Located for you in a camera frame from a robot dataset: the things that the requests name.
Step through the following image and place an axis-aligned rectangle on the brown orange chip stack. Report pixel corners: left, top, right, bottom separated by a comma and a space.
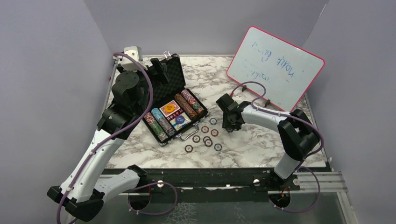
174, 93, 198, 119

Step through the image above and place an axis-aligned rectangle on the black aluminium poker case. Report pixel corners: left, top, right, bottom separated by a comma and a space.
142, 54, 209, 146

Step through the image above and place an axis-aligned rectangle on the blue dealer button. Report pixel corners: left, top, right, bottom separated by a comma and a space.
175, 115, 185, 125

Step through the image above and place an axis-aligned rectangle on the red playing card deck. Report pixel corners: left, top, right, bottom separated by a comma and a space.
159, 100, 181, 117

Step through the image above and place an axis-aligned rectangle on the light blue chip stack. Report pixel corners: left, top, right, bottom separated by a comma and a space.
151, 108, 166, 122

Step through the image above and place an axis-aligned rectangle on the orange blue chip stack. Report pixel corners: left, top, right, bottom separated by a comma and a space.
158, 118, 176, 136

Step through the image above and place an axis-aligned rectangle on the red dice row in case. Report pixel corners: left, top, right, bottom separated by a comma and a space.
166, 112, 183, 121

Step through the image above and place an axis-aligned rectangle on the orange dealer button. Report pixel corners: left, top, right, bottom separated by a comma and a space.
164, 104, 175, 113

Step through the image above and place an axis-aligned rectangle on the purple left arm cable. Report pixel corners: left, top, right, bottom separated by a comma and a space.
56, 52, 179, 224

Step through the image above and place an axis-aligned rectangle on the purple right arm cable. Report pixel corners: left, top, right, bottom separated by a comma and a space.
230, 81, 325, 214

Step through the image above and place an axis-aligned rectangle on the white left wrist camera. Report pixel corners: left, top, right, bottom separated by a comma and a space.
120, 46, 143, 71

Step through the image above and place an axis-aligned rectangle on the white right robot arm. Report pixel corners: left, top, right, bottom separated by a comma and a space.
216, 94, 321, 190

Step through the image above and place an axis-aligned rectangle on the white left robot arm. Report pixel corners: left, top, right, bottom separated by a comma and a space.
47, 56, 171, 223

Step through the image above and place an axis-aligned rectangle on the pink framed whiteboard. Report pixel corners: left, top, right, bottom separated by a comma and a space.
226, 26, 325, 111

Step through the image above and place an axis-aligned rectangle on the green chip stack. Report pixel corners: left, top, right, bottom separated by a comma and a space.
149, 122, 168, 142

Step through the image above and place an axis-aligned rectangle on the blue playing card deck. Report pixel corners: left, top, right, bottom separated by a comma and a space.
170, 112, 191, 131

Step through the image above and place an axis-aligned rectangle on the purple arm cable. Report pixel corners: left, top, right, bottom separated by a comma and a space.
230, 81, 325, 214
56, 52, 179, 224

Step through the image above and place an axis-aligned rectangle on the red white chip stack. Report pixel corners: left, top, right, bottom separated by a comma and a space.
144, 112, 156, 125

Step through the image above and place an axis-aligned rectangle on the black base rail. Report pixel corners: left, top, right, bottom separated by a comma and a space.
125, 168, 300, 205

